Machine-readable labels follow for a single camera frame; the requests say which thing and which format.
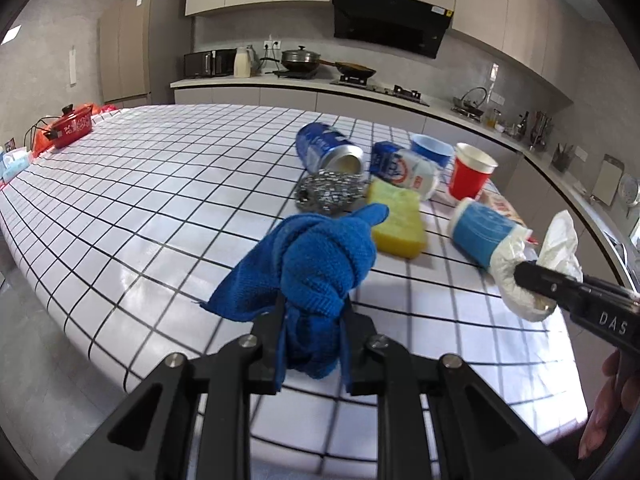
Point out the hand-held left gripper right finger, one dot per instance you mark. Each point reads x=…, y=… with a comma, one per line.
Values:
x=357, y=355

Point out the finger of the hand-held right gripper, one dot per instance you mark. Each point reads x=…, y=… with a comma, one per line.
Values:
x=545, y=282

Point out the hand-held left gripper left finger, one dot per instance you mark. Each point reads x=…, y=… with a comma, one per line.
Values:
x=267, y=355

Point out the white plastic bag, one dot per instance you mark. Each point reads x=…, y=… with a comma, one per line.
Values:
x=560, y=245

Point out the blue white paper cup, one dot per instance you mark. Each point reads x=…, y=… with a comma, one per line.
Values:
x=480, y=230

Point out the red white snack wrapper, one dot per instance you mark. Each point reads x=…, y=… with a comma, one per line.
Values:
x=502, y=207

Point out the blue knitted cloth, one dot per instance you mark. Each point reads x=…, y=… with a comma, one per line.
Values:
x=320, y=260

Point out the red paper cup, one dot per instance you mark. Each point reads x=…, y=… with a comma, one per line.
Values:
x=465, y=180

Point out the yellow sponge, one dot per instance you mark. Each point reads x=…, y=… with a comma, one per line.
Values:
x=400, y=225

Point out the blue soda can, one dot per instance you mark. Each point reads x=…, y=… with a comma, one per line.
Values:
x=320, y=142

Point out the person's right hand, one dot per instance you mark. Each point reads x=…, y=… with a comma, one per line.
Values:
x=612, y=420

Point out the grey cutting board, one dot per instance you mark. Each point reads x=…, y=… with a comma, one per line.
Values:
x=607, y=180

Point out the knife holder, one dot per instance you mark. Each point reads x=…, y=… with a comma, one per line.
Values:
x=562, y=159

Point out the utensil rack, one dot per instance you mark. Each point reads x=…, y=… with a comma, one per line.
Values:
x=541, y=130

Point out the dark glass bottle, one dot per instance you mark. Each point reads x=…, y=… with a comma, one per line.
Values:
x=523, y=125

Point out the steel wool scourer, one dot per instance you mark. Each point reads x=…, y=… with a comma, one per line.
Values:
x=327, y=190

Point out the small yellow bottle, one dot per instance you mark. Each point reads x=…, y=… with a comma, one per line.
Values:
x=492, y=119

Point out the blue plastic bowl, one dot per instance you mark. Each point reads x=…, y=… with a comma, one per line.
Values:
x=432, y=149

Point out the blue white milk carton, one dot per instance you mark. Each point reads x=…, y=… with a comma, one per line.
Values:
x=400, y=167

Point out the white checked tablecloth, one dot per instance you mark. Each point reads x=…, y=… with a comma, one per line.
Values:
x=150, y=200

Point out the gas stove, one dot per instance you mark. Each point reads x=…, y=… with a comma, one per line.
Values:
x=390, y=91

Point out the beige upper cabinets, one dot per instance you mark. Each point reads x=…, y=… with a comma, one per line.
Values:
x=500, y=10

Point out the induction cooker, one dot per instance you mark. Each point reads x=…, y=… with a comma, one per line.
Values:
x=295, y=74

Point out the frying pan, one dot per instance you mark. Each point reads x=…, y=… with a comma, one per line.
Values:
x=355, y=67

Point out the white electric kettle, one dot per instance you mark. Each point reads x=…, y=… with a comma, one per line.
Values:
x=244, y=62

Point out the orange plastic bag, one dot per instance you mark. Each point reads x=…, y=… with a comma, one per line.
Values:
x=104, y=108

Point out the black microwave oven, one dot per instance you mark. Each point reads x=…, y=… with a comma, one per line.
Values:
x=207, y=63

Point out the wok with glass lid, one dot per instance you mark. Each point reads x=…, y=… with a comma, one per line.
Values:
x=300, y=59

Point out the red electric pot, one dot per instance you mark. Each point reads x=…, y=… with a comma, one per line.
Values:
x=70, y=127

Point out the black range hood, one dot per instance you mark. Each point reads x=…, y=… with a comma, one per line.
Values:
x=390, y=20

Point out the tissue pack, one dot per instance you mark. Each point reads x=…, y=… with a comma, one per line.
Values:
x=15, y=162

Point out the beige refrigerator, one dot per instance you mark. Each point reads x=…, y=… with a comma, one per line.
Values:
x=130, y=50

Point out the wall socket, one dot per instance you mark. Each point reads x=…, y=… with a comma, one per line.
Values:
x=271, y=44

